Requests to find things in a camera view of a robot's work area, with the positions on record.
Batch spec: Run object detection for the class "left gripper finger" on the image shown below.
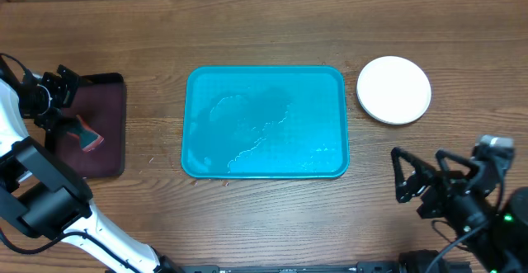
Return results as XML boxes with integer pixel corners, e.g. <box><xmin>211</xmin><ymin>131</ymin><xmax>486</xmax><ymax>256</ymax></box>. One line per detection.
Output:
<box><xmin>57</xmin><ymin>64</ymin><xmax>93</xmax><ymax>100</ymax></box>
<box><xmin>34</xmin><ymin>108</ymin><xmax>78</xmax><ymax>138</ymax></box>

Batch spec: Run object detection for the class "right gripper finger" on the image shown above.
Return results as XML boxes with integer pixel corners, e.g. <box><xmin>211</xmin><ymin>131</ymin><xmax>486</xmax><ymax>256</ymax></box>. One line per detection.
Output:
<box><xmin>435</xmin><ymin>149</ymin><xmax>481</xmax><ymax>182</ymax></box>
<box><xmin>391</xmin><ymin>147</ymin><xmax>436</xmax><ymax>203</ymax></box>

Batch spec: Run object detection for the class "green and red sponge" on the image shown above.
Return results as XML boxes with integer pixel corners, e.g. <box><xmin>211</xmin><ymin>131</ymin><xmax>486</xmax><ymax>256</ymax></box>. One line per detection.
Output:
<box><xmin>66</xmin><ymin>115</ymin><xmax>104</xmax><ymax>153</ymax></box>

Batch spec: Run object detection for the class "white plastic plate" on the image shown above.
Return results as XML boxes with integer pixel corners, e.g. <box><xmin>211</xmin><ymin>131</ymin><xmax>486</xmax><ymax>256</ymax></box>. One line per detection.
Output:
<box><xmin>356</xmin><ymin>56</ymin><xmax>432</xmax><ymax>125</ymax></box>

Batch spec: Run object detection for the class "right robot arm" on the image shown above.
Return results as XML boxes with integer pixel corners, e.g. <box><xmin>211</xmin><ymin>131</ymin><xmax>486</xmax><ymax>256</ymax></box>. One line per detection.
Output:
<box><xmin>391</xmin><ymin>134</ymin><xmax>527</xmax><ymax>272</ymax></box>

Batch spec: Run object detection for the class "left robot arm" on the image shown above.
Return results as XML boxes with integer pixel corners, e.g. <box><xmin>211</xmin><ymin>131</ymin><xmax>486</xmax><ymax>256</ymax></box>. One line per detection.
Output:
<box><xmin>1</xmin><ymin>54</ymin><xmax>182</xmax><ymax>273</ymax></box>

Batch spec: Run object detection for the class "black rectangular sponge tray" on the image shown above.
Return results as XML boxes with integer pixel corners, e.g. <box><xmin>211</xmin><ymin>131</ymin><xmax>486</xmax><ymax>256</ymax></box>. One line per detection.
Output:
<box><xmin>45</xmin><ymin>73</ymin><xmax>126</xmax><ymax>179</ymax></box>

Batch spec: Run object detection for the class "teal plastic serving tray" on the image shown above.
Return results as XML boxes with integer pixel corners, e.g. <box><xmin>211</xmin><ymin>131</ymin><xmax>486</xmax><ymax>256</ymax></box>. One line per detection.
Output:
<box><xmin>181</xmin><ymin>65</ymin><xmax>350</xmax><ymax>179</ymax></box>

